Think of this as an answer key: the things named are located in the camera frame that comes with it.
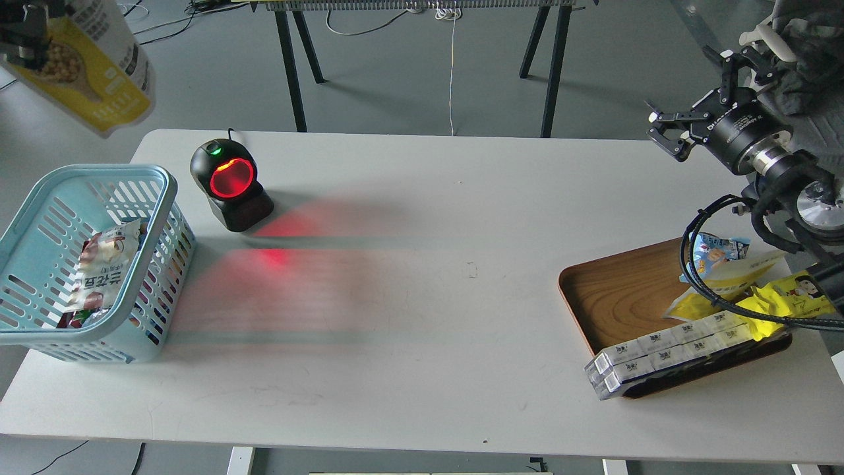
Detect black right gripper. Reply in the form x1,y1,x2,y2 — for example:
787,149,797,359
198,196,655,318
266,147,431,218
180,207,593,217
645,46,793,175

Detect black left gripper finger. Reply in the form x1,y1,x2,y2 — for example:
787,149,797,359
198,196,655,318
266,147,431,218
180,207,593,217
1,3,53,71

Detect yellow chickpea snack pouch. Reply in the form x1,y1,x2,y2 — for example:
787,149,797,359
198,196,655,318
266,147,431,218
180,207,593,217
2,1,156,137

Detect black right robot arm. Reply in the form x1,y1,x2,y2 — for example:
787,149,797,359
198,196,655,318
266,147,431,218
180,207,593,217
648,46,843,332

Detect blue snack bag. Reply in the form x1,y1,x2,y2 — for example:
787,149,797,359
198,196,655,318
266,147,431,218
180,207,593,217
688,232,751,279

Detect yellow flat snack pouch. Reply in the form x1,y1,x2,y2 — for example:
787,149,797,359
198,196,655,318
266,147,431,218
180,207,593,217
662,250,785,321

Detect bright yellow snack bag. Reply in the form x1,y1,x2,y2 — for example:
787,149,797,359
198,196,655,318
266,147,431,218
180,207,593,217
737,270,835,319

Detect white red snack bag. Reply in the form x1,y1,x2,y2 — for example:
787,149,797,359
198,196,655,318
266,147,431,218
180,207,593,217
57,218,148,329

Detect light blue plastic basket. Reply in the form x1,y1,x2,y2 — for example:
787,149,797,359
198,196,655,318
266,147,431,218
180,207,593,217
1,164,195,364

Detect clear boxed snack pack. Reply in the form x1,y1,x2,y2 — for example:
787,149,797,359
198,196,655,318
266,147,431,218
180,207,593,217
584,325,754,400
595,311,753,363

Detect black trestle table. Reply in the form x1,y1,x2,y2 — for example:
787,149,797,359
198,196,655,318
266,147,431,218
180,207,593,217
251,0,584,138

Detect wooden tray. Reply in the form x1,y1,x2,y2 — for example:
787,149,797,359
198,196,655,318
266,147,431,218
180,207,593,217
558,238,793,400

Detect black barcode scanner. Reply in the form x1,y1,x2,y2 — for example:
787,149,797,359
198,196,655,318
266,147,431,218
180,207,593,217
190,127,274,232

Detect black floor cables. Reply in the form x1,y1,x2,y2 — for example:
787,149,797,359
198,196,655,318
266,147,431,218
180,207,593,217
119,0,251,47

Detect white hanging cable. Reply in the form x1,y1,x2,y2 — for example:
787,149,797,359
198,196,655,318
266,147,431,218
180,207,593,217
435,0,462,137

